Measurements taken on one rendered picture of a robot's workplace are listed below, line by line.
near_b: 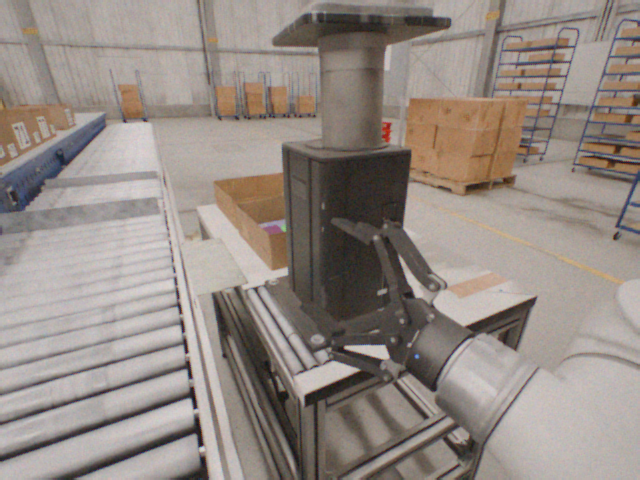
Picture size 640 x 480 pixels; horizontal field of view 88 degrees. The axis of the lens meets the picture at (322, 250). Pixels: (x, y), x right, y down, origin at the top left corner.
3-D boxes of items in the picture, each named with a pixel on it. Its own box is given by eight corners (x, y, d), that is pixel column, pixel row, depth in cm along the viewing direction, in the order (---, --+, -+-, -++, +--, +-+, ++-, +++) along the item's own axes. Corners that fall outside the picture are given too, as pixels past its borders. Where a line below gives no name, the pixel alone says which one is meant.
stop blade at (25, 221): (161, 219, 126) (156, 196, 122) (7, 240, 109) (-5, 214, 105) (161, 218, 127) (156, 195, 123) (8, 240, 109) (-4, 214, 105)
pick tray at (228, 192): (336, 210, 126) (336, 184, 121) (235, 229, 109) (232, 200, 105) (303, 192, 148) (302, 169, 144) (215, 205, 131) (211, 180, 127)
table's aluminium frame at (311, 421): (473, 489, 108) (535, 306, 76) (310, 607, 83) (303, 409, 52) (326, 318, 188) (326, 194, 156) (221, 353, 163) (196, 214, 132)
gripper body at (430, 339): (452, 385, 38) (390, 336, 44) (488, 325, 36) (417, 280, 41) (421, 408, 33) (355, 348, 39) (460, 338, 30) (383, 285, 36)
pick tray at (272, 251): (389, 240, 101) (392, 209, 97) (270, 271, 84) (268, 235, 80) (339, 213, 123) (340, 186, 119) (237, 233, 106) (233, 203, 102)
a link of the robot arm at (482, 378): (547, 355, 33) (489, 320, 36) (523, 382, 26) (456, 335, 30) (501, 423, 36) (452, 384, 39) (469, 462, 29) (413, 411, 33)
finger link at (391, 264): (397, 328, 37) (408, 325, 36) (367, 234, 40) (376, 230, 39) (415, 322, 40) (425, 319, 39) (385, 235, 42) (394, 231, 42)
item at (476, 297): (535, 305, 76) (539, 294, 75) (304, 408, 52) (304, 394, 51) (326, 194, 156) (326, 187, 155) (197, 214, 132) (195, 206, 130)
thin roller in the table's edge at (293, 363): (305, 368, 55) (254, 287, 78) (294, 372, 54) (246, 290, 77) (306, 377, 56) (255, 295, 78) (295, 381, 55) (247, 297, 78)
